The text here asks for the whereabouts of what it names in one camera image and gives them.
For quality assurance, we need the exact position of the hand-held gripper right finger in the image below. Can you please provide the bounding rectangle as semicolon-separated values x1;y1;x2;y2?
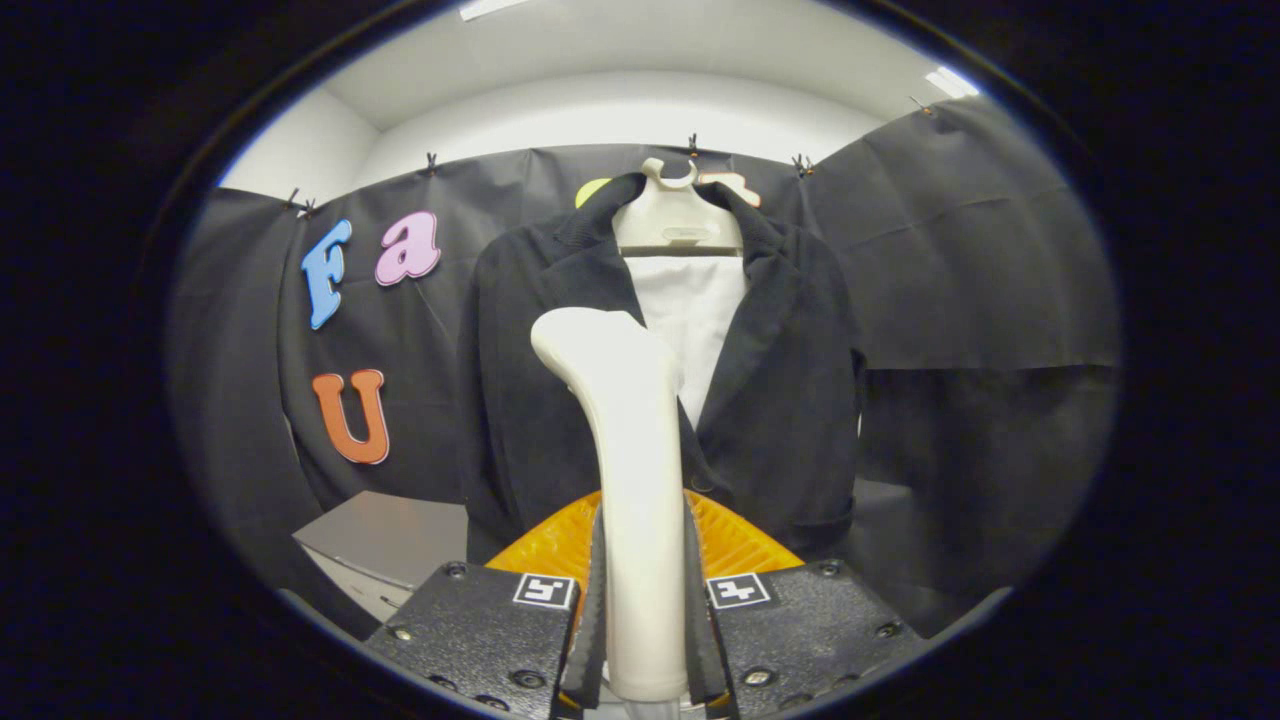
683;490;926;716

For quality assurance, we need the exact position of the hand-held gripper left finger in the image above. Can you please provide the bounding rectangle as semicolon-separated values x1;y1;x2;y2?
365;490;609;716

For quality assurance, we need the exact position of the white garment steamer head with hose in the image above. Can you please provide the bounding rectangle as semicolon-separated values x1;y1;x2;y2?
530;307;693;720

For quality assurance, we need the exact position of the black button jacket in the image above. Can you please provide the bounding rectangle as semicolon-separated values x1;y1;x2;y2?
457;172;867;566

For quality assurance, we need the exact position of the white shirt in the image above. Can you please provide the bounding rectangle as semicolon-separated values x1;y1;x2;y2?
628;255;749;431

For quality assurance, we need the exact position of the grey drawer cabinet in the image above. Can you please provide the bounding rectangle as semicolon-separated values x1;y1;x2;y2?
292;490;471;626

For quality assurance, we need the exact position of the cream plastic hanger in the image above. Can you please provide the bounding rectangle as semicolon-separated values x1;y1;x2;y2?
612;157;746;256

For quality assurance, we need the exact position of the black backdrop cloth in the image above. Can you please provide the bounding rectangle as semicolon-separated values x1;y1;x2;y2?
165;97;1121;641

